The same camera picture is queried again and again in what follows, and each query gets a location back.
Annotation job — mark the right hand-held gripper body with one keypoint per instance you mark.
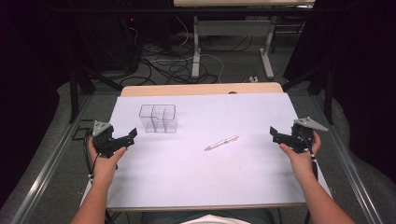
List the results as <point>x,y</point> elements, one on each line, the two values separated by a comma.
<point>302,133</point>

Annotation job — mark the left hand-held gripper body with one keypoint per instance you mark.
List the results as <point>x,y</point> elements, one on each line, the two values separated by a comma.
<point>104,141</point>

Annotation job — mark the person's left hand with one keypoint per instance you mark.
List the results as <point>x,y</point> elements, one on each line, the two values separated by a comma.
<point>104,166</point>

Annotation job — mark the person's right hand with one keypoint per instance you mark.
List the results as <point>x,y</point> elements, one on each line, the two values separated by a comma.
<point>300,163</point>

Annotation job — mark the clear plastic desk organizer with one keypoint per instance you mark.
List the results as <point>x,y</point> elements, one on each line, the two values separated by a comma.
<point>158,119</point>

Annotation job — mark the black metal stand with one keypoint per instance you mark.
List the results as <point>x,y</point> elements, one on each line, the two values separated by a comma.
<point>328,93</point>
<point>74,93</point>

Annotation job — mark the white pen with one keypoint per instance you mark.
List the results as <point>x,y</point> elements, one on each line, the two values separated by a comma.
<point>221,142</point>

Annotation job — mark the white power strip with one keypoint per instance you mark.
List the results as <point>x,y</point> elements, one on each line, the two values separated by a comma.
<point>253,79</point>

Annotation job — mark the white table mat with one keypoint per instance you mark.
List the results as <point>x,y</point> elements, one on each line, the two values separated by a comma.
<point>205,174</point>

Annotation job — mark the dark curtain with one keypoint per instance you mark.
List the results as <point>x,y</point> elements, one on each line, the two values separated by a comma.
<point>28,77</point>
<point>367,77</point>

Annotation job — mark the black computer tower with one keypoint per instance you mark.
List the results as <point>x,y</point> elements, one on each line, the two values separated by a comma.
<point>115,43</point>

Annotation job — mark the person's torso clothing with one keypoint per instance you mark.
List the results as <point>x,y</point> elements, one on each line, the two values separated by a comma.
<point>208,217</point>

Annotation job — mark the white-framed desk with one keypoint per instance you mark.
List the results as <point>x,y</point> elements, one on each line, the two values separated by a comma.
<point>196,46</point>

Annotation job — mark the black floor bracket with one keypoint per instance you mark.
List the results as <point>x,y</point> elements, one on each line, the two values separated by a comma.
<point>81,132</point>

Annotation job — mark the metal floor rail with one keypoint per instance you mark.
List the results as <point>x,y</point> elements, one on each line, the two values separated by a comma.
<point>348,161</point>
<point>46,168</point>

